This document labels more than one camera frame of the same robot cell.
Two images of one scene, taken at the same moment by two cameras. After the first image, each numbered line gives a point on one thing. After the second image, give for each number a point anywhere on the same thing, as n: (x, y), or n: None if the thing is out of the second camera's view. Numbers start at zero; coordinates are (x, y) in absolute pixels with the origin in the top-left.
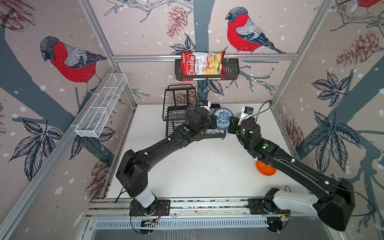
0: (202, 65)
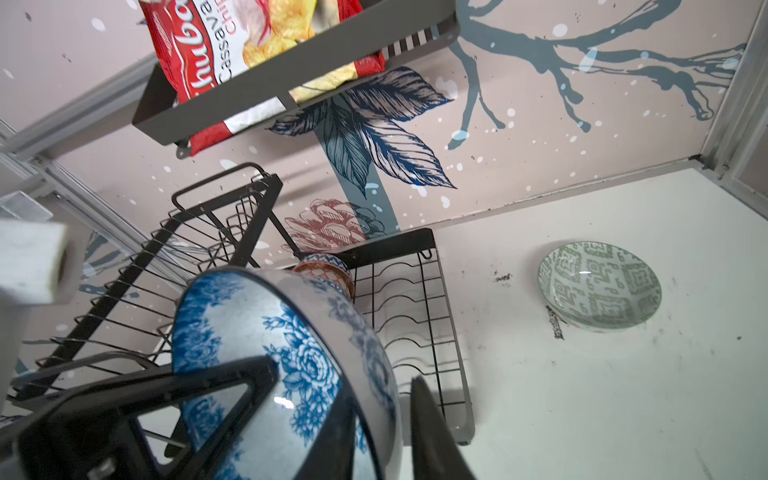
0: (205, 43)
